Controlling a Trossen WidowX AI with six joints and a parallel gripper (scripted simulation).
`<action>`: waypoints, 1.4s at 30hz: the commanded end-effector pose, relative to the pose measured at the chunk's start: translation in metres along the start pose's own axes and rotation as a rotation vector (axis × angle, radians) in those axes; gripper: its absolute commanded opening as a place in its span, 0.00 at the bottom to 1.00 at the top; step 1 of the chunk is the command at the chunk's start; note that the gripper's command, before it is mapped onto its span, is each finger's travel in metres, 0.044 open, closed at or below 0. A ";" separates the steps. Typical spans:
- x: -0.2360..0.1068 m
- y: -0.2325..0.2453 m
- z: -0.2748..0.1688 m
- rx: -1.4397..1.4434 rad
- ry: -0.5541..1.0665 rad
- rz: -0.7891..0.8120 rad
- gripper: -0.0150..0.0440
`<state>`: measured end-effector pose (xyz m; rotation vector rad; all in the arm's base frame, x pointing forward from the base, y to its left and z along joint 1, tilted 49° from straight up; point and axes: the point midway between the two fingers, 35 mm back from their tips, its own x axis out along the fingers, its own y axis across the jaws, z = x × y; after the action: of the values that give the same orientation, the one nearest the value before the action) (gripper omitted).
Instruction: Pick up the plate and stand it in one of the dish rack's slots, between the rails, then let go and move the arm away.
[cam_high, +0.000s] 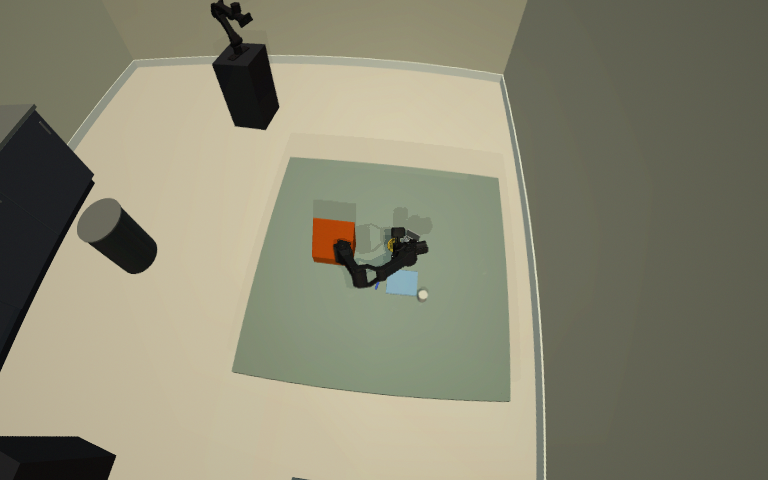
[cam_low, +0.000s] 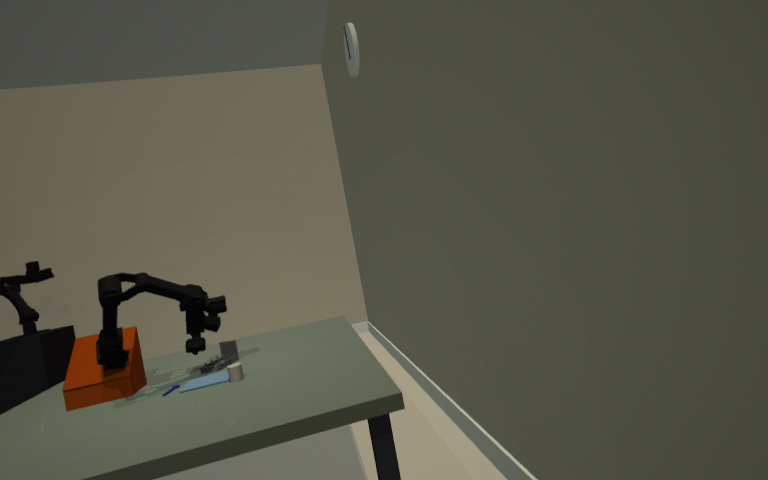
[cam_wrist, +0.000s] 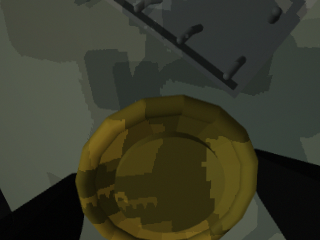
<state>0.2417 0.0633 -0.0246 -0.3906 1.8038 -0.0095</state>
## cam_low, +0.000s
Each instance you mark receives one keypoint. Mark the light blue square mat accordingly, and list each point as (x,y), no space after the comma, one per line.
(205,381)

